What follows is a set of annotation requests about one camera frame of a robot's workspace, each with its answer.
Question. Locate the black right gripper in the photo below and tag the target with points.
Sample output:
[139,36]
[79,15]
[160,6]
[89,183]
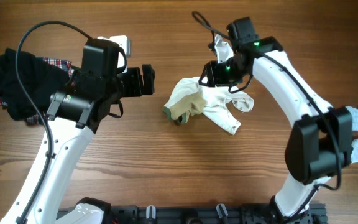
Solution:
[217,81]

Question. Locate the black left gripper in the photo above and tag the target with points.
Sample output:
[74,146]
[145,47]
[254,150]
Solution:
[135,89]

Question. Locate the white baby bodysuit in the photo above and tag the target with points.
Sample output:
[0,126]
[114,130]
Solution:
[189,98]

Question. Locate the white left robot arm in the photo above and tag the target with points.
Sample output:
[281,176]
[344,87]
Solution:
[73,118]

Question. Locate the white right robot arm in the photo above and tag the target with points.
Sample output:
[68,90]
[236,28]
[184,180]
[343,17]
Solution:
[319,146]

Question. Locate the red plaid garment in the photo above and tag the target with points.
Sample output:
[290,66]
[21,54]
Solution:
[64,65]

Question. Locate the black folded garment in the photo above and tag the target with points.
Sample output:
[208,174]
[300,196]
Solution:
[36,78]

